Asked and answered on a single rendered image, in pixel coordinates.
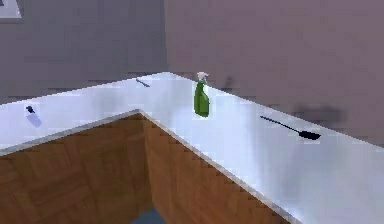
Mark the green spray bottle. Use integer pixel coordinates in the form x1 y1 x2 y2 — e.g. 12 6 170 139
193 71 211 119

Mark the pale bottle with black cap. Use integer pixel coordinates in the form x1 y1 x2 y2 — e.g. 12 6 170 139
25 105 43 129

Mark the brown cupboard with white worktop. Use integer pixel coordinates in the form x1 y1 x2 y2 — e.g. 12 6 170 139
0 71 384 224

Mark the small grey utensil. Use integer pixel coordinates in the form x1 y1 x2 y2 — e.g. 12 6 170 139
135 78 151 89

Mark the black spatula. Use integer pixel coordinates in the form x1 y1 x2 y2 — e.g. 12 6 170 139
259 115 322 141

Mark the pale framed window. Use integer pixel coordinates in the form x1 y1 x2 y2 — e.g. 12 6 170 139
0 0 24 20

